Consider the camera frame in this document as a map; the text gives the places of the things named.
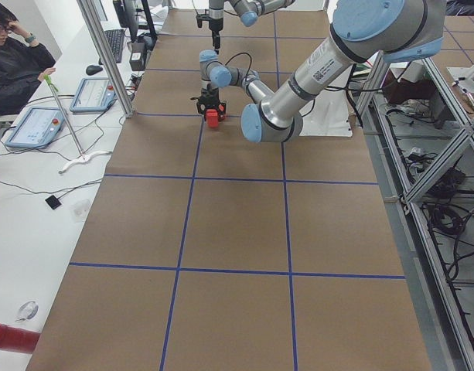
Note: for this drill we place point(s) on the seated person in black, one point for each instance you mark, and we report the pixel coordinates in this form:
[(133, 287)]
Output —
[(24, 63)]

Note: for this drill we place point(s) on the small black square pad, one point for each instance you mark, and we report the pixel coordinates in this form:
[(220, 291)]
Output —
[(53, 202)]

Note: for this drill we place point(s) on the metal rod with green tip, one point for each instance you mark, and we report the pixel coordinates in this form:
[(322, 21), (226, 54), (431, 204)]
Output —
[(83, 157)]

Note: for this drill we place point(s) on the teach pendant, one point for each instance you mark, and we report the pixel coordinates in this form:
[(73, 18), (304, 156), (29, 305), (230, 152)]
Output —
[(93, 95), (38, 127)]

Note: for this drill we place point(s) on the near teach pendant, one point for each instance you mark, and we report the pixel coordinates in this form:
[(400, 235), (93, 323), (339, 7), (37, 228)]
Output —
[(38, 127)]

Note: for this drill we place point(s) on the black power adapter box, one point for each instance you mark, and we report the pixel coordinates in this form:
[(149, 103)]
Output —
[(137, 56)]

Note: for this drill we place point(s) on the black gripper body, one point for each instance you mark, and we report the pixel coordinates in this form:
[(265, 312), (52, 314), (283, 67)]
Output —
[(214, 24), (209, 93)]

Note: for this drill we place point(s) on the black computer mouse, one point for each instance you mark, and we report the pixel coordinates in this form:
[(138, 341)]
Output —
[(93, 69)]

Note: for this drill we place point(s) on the red cylinder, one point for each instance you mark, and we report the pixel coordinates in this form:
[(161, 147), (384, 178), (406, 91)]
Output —
[(18, 340)]

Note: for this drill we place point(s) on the black keyboard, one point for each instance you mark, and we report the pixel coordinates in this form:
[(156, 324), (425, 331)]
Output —
[(115, 39)]

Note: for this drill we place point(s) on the far teach pendant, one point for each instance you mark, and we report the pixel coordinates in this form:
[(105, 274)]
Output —
[(93, 95)]

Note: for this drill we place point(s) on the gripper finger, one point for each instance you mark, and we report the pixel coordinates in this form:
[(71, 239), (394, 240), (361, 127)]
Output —
[(216, 43)]

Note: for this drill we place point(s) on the aluminium truss frame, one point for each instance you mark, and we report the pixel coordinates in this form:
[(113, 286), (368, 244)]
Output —
[(424, 154)]

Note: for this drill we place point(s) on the computer monitor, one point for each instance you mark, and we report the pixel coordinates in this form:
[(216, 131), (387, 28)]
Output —
[(127, 14)]

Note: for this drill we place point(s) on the brown paper table mat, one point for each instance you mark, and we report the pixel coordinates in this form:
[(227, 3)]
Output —
[(204, 251)]

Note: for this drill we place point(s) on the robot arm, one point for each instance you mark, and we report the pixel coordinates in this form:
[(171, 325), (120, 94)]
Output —
[(403, 31), (248, 13)]

